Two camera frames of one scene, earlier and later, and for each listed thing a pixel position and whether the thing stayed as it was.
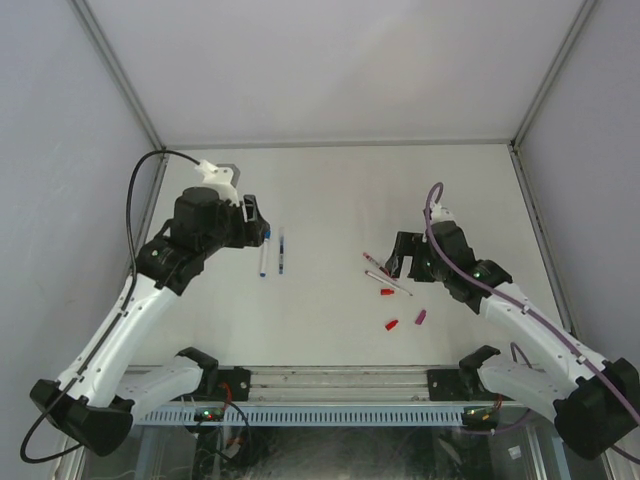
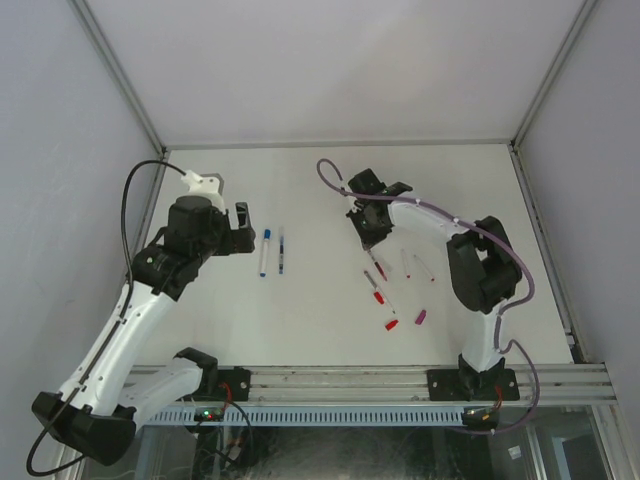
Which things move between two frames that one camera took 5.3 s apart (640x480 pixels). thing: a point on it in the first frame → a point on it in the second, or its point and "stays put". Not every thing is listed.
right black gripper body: x=415 y=248 → x=373 y=235
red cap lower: x=391 y=325 stays put
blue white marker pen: x=267 y=235 stays put
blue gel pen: x=281 y=250 stays put
